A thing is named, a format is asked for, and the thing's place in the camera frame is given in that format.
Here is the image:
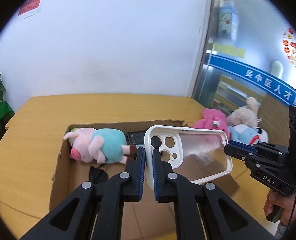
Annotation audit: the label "pink bear plush toy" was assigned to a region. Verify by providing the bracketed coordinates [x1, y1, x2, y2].
[192, 108, 231, 140]

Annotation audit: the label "person's right hand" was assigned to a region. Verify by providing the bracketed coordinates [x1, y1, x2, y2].
[263, 190, 296, 226]

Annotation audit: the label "blue elephant plush toy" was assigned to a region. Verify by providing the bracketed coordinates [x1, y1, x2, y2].
[228, 124, 269, 145]

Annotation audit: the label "red wall sign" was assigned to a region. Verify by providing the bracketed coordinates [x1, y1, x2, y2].
[17, 0, 42, 21]

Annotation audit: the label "pig plush toy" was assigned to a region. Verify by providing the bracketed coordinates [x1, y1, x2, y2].
[64, 127, 138, 165]

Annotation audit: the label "black product box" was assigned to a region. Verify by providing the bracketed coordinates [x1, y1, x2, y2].
[127, 131, 145, 148]

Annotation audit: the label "yellow sticky notes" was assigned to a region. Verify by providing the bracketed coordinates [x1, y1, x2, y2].
[213, 43, 245, 59]

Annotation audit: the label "cream bunny plush toy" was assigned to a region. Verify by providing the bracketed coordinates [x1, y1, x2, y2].
[227, 97, 261, 128]

